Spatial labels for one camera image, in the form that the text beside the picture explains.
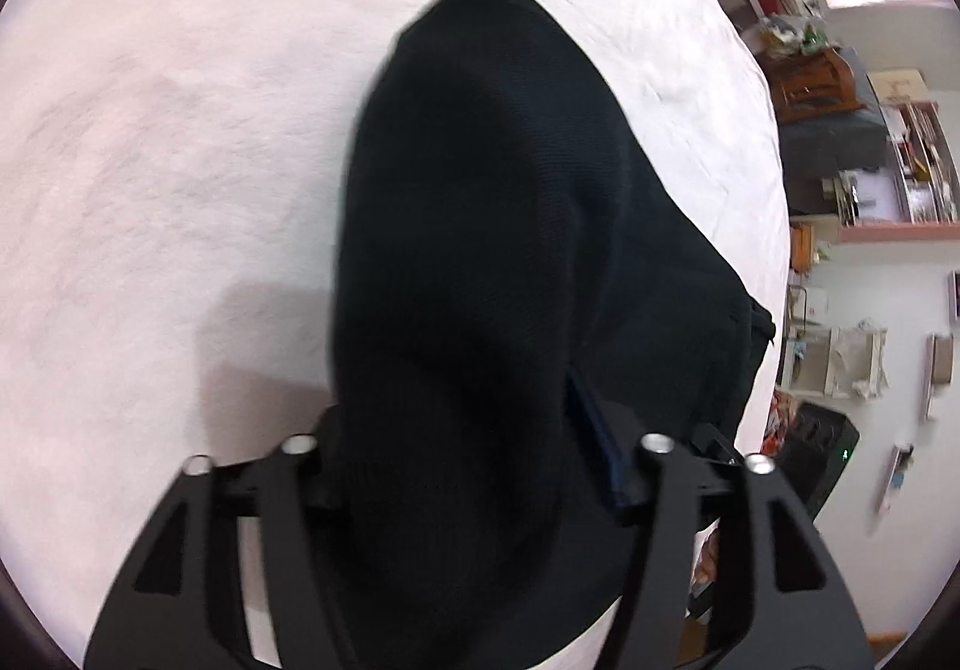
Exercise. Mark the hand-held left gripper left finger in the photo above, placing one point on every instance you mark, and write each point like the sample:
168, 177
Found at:
315, 482

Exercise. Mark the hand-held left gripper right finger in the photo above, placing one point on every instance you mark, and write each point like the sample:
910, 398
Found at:
594, 433

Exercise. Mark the black pants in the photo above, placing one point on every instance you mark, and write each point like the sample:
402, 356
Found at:
480, 250

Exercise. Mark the black device with green light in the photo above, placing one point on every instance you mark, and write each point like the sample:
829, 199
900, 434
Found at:
821, 452

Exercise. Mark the pink bed sheet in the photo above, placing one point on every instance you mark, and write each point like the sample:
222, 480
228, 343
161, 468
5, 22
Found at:
165, 175

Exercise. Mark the dark grey cabinet top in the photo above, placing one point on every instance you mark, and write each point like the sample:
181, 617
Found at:
832, 148

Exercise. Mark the wooden box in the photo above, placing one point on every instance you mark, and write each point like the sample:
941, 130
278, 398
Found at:
814, 83

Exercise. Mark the white wall switch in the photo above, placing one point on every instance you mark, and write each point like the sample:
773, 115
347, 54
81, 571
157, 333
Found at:
937, 370

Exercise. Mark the pink wall shelf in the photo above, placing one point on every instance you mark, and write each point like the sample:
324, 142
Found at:
900, 232

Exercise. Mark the wall shelf with items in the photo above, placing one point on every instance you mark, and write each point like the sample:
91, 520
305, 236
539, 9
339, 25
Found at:
919, 167

